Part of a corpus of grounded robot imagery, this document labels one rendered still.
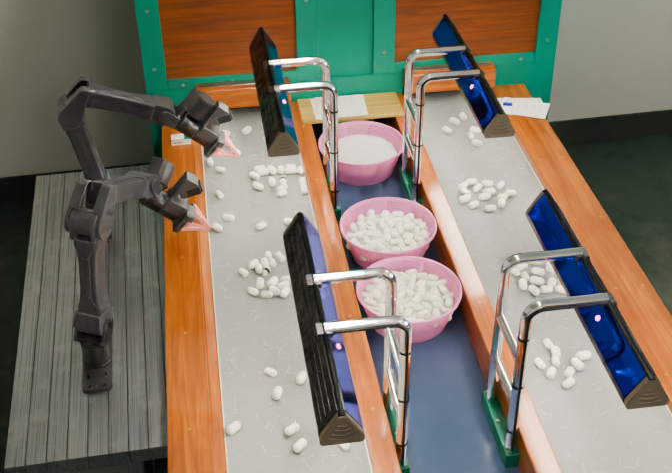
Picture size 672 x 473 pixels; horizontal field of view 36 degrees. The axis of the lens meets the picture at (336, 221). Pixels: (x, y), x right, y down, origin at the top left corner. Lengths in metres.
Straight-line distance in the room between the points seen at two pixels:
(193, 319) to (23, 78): 1.90
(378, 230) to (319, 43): 0.76
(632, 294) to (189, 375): 1.11
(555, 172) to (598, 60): 1.57
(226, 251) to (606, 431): 1.10
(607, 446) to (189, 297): 1.06
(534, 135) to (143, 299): 1.31
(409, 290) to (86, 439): 0.87
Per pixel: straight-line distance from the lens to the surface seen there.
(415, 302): 2.59
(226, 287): 2.65
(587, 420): 2.35
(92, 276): 2.43
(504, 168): 3.12
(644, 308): 2.63
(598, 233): 2.85
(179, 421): 2.28
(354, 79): 3.40
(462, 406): 2.42
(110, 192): 2.37
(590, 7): 4.46
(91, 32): 4.10
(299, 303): 2.07
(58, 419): 2.48
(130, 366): 2.57
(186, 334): 2.49
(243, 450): 2.24
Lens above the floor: 2.40
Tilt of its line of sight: 35 degrees down
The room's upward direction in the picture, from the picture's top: 1 degrees counter-clockwise
